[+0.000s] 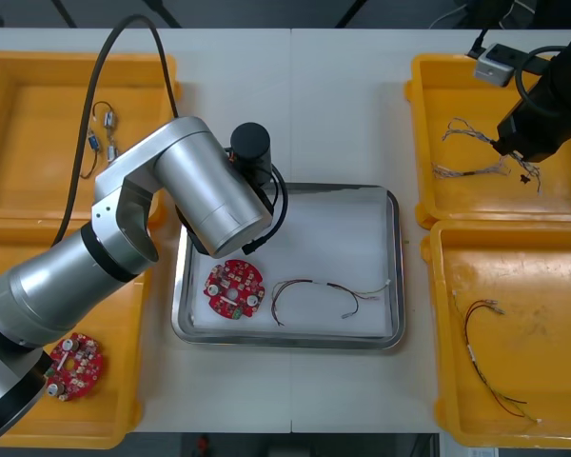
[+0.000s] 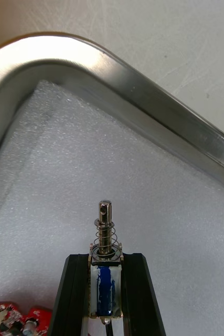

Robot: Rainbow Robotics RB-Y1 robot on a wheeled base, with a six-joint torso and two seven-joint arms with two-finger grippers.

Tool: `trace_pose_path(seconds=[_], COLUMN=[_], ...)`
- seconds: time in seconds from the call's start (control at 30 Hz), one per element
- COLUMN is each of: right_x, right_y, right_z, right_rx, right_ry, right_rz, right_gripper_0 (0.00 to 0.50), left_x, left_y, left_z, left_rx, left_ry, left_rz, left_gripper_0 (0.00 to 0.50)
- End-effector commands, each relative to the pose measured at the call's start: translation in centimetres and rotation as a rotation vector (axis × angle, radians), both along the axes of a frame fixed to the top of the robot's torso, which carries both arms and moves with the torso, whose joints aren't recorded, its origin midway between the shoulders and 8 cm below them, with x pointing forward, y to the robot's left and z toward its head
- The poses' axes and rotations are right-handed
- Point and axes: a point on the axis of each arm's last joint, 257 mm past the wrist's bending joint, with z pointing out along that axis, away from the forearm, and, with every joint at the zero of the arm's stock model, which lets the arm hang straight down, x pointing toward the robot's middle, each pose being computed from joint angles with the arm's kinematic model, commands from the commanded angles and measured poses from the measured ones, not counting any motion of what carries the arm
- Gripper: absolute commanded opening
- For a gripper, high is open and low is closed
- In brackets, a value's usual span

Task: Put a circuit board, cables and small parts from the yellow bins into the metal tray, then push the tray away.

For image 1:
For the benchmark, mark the silver and black left arm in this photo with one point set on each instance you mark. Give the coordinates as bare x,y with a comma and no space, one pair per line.
200,181

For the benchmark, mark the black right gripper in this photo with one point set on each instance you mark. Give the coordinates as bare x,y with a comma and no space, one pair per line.
542,128

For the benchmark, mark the small metal solenoid white label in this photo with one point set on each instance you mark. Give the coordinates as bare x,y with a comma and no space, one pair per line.
112,152
108,119

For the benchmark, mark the yellow-orange plastic bin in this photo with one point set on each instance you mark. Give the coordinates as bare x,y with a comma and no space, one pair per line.
33,200
518,266
457,95
119,395

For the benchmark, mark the steel tray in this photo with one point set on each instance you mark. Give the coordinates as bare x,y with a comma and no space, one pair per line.
314,342

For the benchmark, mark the round red circuit board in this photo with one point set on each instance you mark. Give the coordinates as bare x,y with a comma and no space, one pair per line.
228,300
83,369

